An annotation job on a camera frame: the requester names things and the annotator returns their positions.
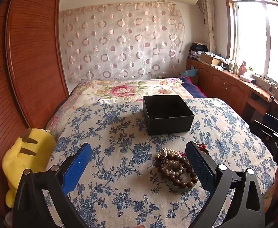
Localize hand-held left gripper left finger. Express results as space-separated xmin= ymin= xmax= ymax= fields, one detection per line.
xmin=12 ymin=142 xmax=92 ymax=228

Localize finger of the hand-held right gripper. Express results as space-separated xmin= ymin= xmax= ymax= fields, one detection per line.
xmin=250 ymin=120 xmax=278 ymax=148
xmin=263 ymin=113 xmax=278 ymax=135

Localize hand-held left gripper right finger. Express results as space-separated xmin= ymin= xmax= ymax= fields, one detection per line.
xmin=185 ymin=141 xmax=266 ymax=228

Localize brown wooden bead bracelet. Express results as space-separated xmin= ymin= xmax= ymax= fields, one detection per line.
xmin=167 ymin=154 xmax=199 ymax=189

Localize small dark bead bracelet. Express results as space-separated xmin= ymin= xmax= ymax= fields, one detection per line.
xmin=154 ymin=152 xmax=168 ymax=169

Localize black square box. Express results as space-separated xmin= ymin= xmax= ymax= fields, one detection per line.
xmin=142 ymin=94 xmax=195 ymax=136

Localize white power strip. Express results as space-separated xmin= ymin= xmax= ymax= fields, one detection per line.
xmin=251 ymin=74 xmax=273 ymax=92

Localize blue floral bedspread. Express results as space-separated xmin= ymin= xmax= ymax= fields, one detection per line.
xmin=44 ymin=97 xmax=278 ymax=228

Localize yellow plush toy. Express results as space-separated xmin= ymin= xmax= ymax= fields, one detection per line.
xmin=2 ymin=128 xmax=57 ymax=208

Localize wooden cabinet row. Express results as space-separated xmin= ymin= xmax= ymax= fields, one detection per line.
xmin=186 ymin=58 xmax=278 ymax=124

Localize navy blue blanket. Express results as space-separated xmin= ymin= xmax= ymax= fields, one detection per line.
xmin=179 ymin=76 xmax=207 ymax=99

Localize cardboard box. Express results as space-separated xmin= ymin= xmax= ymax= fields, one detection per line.
xmin=199 ymin=52 xmax=223 ymax=67

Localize pink floral quilt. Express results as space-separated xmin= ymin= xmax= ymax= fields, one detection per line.
xmin=45 ymin=78 xmax=194 ymax=133

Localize turquoise bag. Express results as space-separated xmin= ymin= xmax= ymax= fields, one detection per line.
xmin=180 ymin=67 xmax=199 ymax=77

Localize wooden framed window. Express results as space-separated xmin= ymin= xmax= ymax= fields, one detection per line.
xmin=223 ymin=0 xmax=278 ymax=87

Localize pile of dark clothes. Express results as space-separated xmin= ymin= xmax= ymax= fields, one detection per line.
xmin=188 ymin=43 xmax=209 ymax=60

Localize cream window curtain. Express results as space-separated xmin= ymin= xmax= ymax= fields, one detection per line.
xmin=198 ymin=0 xmax=217 ymax=54

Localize dark chair post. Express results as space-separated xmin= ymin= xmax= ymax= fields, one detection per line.
xmin=267 ymin=96 xmax=275 ymax=120

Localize circle patterned wall cloth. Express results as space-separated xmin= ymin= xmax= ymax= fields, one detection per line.
xmin=59 ymin=1 xmax=186 ymax=82

